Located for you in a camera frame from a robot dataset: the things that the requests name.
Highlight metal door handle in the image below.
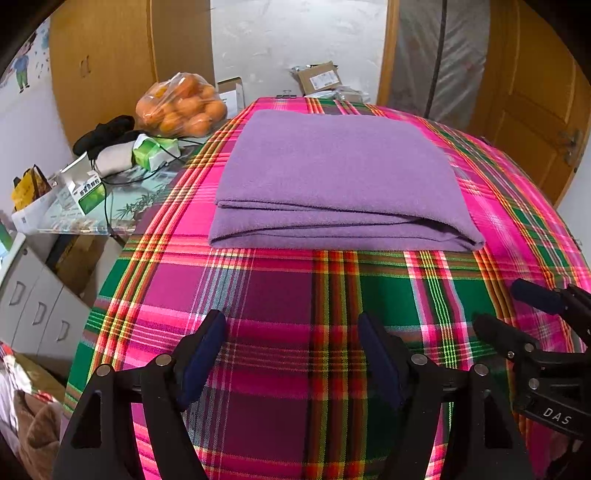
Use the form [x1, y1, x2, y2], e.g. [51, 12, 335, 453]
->
[556, 129, 583, 167]

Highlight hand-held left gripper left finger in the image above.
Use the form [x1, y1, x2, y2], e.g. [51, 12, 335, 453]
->
[53, 309, 228, 480]

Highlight purple pants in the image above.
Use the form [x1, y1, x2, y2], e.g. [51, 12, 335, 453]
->
[208, 109, 486, 252]

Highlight brown storage carton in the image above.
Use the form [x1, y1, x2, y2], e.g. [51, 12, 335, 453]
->
[55, 235, 107, 296]

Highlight white shallow box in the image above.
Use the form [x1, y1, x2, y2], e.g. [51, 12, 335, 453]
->
[11, 189, 61, 232]

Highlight green carton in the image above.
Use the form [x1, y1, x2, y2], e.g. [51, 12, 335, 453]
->
[133, 135, 181, 171]

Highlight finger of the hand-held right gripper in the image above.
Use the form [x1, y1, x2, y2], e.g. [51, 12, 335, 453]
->
[510, 278, 591, 342]
[473, 313, 542, 371]

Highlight yellow paper bag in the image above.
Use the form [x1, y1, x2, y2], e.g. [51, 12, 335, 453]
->
[11, 168, 52, 210]

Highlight wooden door frame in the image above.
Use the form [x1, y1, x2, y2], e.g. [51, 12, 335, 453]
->
[376, 0, 400, 108]

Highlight pink green plaid blanket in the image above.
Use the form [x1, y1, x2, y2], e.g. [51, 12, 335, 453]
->
[62, 96, 591, 480]

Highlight brown cardboard box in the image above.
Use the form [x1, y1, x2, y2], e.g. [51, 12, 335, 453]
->
[291, 62, 341, 95]

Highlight grey plastic parcel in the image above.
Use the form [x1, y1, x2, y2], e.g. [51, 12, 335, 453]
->
[330, 85, 370, 104]

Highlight wooden wardrobe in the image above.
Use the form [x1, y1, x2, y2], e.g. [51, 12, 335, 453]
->
[48, 0, 215, 153]

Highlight white cloth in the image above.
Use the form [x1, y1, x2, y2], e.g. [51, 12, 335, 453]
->
[95, 141, 139, 176]

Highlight green white medicine box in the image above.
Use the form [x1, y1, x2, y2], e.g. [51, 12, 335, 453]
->
[60, 166, 107, 215]

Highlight white cardboard box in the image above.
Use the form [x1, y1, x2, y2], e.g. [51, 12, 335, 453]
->
[217, 77, 245, 112]

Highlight black cloth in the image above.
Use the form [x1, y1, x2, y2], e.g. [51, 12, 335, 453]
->
[73, 115, 137, 155]

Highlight cartoon wall sticker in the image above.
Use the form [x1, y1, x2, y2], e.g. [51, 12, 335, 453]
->
[0, 18, 51, 93]

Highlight black cable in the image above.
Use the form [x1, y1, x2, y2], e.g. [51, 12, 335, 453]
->
[88, 138, 208, 236]

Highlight wooden door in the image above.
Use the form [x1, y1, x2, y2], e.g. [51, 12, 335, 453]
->
[471, 0, 587, 206]

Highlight bag of oranges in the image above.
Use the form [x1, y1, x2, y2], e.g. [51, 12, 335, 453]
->
[135, 71, 228, 138]

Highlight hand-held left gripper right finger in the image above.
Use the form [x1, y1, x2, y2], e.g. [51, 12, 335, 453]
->
[358, 311, 536, 480]

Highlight brown plush cloth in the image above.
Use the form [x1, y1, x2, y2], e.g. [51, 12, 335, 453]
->
[14, 391, 63, 480]

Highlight grey door curtain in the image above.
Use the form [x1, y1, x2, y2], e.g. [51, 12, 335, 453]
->
[390, 0, 490, 127]

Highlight grey drawer cabinet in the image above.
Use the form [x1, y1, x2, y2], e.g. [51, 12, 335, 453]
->
[0, 233, 90, 365]

